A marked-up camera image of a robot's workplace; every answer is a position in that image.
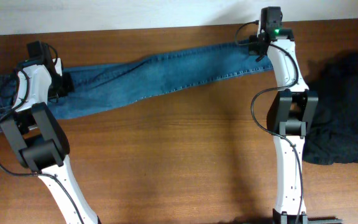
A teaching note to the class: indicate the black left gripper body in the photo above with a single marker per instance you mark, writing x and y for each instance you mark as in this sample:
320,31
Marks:
61,85

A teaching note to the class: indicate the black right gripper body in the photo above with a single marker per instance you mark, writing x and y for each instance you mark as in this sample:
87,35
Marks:
257,49

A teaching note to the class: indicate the blue denim jeans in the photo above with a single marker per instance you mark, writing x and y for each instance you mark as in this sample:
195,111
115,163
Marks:
99,88

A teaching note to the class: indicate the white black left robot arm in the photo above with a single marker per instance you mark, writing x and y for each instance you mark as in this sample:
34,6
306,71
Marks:
35,136

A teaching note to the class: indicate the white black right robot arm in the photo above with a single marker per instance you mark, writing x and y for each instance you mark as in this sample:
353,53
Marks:
290,115

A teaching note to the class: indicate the black cloth garment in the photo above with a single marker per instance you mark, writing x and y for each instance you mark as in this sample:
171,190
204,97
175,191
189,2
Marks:
333,137

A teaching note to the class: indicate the grey metal bracket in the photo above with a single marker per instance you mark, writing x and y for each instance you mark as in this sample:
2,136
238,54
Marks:
326,221

